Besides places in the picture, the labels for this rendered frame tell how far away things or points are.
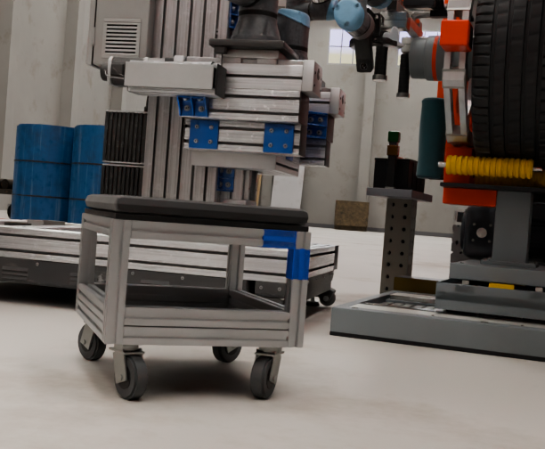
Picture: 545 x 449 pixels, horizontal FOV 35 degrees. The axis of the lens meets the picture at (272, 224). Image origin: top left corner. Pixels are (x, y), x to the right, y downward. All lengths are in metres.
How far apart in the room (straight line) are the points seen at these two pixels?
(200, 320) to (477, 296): 1.18
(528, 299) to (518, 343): 0.18
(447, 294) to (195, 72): 0.95
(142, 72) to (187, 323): 1.18
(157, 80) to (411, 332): 1.00
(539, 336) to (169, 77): 1.22
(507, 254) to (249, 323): 1.30
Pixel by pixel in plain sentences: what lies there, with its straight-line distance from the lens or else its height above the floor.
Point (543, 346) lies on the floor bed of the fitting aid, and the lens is 2.31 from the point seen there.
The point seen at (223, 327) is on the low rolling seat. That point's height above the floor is 0.13.
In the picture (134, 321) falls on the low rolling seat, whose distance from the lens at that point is 1.43.
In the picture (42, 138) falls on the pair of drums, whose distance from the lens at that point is 7.65.
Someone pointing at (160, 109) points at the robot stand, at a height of 0.64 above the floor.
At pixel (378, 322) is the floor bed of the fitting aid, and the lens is 2.37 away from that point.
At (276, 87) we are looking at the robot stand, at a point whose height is 0.69.
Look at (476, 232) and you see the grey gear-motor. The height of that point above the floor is 0.31.
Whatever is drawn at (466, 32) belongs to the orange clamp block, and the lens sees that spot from 2.39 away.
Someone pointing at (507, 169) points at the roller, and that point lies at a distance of 2.54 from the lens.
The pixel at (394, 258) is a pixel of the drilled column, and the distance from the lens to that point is 3.33.
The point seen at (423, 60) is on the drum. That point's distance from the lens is 2.71.
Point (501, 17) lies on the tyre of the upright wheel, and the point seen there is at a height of 0.90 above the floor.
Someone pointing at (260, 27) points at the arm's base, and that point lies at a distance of 2.54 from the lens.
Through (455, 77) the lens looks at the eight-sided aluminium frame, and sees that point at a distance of 2.47.
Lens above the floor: 0.33
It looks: 1 degrees down
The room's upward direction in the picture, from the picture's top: 4 degrees clockwise
